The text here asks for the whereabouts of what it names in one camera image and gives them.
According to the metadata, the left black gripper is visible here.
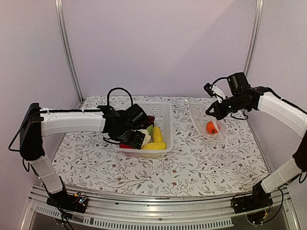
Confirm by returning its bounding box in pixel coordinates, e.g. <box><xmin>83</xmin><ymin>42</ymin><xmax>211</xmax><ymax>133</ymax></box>
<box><xmin>113</xmin><ymin>125</ymin><xmax>145</xmax><ymax>150</ymax></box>

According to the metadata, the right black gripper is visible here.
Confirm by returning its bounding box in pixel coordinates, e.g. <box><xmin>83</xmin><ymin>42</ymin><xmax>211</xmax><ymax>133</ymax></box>
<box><xmin>206</xmin><ymin>93</ymin><xmax>249</xmax><ymax>120</ymax></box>

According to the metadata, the white cauliflower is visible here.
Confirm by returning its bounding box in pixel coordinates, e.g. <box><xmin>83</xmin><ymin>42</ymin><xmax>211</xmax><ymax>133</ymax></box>
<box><xmin>139</xmin><ymin>129</ymin><xmax>151</xmax><ymax>147</ymax></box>

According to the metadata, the red bell pepper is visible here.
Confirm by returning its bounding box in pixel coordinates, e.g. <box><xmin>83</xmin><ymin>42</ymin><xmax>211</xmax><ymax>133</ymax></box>
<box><xmin>119</xmin><ymin>143</ymin><xmax>134</xmax><ymax>149</ymax></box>

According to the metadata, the orange mini pumpkin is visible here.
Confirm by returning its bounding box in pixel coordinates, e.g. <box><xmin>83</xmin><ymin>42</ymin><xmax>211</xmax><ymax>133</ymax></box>
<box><xmin>206</xmin><ymin>121</ymin><xmax>220</xmax><ymax>135</ymax></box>

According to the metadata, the clear zip top bag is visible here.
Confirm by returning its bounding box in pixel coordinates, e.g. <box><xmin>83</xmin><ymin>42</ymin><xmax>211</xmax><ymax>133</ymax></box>
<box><xmin>185</xmin><ymin>99</ymin><xmax>226</xmax><ymax>142</ymax></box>

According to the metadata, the white plastic mesh basket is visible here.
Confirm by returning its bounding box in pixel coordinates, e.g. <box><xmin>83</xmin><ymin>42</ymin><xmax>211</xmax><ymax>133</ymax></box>
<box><xmin>113</xmin><ymin>102</ymin><xmax>174</xmax><ymax>158</ymax></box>

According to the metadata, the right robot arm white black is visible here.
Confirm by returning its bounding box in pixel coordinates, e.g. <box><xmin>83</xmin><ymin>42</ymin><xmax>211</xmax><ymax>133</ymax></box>
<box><xmin>203</xmin><ymin>72</ymin><xmax>307</xmax><ymax>209</ymax></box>

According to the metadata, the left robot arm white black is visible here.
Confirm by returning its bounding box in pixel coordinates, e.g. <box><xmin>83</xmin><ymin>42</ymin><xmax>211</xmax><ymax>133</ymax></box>
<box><xmin>8</xmin><ymin>103</ymin><xmax>147</xmax><ymax>208</ymax></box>

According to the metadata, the yellow squash left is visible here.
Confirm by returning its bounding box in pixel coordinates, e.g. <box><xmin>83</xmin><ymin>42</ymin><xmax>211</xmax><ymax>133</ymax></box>
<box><xmin>142</xmin><ymin>142</ymin><xmax>167</xmax><ymax>150</ymax></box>

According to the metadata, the yellow squash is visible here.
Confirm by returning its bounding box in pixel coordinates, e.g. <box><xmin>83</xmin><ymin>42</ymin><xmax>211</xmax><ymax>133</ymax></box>
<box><xmin>142</xmin><ymin>142</ymin><xmax>167</xmax><ymax>150</ymax></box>
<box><xmin>152</xmin><ymin>126</ymin><xmax>164</xmax><ymax>143</ymax></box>

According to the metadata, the dark red grape bunch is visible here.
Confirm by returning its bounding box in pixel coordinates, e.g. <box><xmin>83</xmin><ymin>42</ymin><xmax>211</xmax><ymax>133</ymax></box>
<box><xmin>141</xmin><ymin>115</ymin><xmax>155</xmax><ymax>129</ymax></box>

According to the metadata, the yellow squash right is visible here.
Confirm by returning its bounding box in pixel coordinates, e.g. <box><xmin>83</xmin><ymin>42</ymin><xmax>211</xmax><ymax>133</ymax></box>
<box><xmin>152</xmin><ymin>126</ymin><xmax>164</xmax><ymax>143</ymax></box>

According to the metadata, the floral patterned table mat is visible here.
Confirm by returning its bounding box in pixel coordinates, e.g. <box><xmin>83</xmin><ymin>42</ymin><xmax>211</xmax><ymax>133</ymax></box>
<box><xmin>53</xmin><ymin>96</ymin><xmax>270</xmax><ymax>196</ymax></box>

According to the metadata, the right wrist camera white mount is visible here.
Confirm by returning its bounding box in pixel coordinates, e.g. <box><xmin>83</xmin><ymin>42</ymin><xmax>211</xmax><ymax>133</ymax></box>
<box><xmin>203</xmin><ymin>83</ymin><xmax>227</xmax><ymax>101</ymax></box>

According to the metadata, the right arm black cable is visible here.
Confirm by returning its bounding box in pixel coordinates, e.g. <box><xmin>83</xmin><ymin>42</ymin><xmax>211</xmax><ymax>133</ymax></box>
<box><xmin>211</xmin><ymin>76</ymin><xmax>249</xmax><ymax>120</ymax></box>

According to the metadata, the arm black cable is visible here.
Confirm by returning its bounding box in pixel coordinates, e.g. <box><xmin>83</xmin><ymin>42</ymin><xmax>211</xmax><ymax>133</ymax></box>
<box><xmin>211</xmin><ymin>76</ymin><xmax>249</xmax><ymax>120</ymax></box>
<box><xmin>106</xmin><ymin>87</ymin><xmax>134</xmax><ymax>107</ymax></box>

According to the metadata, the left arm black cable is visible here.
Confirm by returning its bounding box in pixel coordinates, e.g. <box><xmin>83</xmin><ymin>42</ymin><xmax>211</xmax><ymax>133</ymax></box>
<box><xmin>106</xmin><ymin>87</ymin><xmax>134</xmax><ymax>107</ymax></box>

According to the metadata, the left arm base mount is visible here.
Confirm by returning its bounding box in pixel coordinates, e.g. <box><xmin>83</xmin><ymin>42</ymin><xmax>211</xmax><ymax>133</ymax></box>
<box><xmin>47</xmin><ymin>191</ymin><xmax>89</xmax><ymax>214</ymax></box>

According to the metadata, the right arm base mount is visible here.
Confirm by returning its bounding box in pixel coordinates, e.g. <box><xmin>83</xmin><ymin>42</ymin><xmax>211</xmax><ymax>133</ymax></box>
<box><xmin>231</xmin><ymin>185</ymin><xmax>273</xmax><ymax>225</ymax></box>

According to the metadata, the aluminium front rail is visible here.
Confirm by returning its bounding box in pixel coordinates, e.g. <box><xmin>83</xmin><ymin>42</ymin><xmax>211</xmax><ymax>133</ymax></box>
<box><xmin>19</xmin><ymin>185</ymin><xmax>301</xmax><ymax>230</ymax></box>

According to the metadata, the right aluminium frame post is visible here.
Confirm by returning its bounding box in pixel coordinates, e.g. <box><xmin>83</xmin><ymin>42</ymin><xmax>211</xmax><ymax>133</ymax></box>
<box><xmin>244</xmin><ymin>0</ymin><xmax>264</xmax><ymax>77</ymax></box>

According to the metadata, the aluminium frame post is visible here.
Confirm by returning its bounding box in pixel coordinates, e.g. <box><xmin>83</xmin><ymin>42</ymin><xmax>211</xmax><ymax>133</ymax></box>
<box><xmin>244</xmin><ymin>0</ymin><xmax>264</xmax><ymax>77</ymax></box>
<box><xmin>54</xmin><ymin>0</ymin><xmax>83</xmax><ymax>102</ymax></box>

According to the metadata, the left aluminium frame post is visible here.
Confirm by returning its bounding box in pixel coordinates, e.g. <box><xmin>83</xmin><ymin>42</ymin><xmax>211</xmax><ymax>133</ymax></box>
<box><xmin>54</xmin><ymin>0</ymin><xmax>83</xmax><ymax>102</ymax></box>

